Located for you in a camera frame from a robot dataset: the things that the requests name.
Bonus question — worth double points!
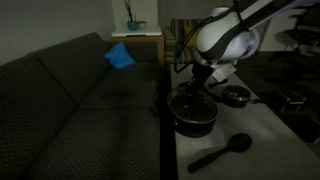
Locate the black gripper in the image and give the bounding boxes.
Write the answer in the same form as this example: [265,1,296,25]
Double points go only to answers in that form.
[185,61,214,98]

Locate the large glass lid black knob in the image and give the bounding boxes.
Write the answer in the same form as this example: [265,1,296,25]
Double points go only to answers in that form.
[167,87,220,124]

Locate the big black pot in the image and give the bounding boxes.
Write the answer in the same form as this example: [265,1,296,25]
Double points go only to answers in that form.
[167,87,220,138]

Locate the small black saucepan with lid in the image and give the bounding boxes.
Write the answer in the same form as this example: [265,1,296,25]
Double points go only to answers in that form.
[214,84,265,109]

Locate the teal pot with plant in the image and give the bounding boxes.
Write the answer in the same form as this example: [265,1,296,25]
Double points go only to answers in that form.
[123,0,140,32]

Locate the light grey coffee table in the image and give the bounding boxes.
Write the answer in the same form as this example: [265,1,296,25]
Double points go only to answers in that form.
[169,63,320,180]

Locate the striped armchair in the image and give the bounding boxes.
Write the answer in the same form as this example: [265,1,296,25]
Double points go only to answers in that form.
[162,18,238,66]

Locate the black plastic serving spoon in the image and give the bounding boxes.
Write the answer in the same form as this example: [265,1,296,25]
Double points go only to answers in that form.
[187,133,253,174]

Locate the wooden side table white top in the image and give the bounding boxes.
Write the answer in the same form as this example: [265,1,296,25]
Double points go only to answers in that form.
[110,26,165,64]

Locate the blue throw pillow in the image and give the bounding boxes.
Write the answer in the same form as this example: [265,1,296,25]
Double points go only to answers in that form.
[103,42,137,70]

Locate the window blinds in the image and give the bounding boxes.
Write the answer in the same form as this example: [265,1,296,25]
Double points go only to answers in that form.
[157,0,234,31]

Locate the dark equipment on floor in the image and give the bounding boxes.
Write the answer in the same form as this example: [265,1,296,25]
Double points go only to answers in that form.
[259,89,308,113]

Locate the black office chair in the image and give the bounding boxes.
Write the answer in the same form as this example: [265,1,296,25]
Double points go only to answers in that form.
[273,2,320,58]

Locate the dark grey fabric sofa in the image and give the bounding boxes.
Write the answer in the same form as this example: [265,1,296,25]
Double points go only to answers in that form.
[0,32,165,180]

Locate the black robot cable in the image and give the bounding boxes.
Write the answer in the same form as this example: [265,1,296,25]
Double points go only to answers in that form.
[173,16,214,73]

